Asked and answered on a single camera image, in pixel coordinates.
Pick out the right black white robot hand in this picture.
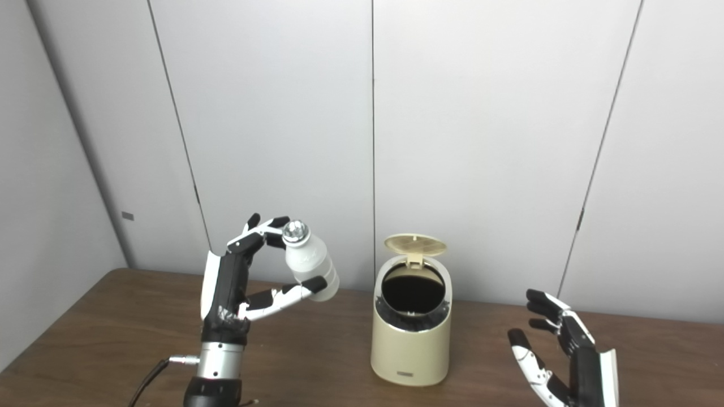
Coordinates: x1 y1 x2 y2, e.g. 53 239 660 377
507 289 620 407

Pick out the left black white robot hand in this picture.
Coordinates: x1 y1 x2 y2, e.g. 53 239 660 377
200 213 329 345

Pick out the small white plastic bottle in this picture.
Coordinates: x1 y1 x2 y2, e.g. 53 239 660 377
282 220 340 302

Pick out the round cream bin lid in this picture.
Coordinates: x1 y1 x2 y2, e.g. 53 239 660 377
384 233 447 267

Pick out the cream-colored bin body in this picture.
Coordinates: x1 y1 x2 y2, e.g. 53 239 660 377
370 254 453 387

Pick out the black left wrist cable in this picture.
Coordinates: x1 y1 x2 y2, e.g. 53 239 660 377
127 354 201 407

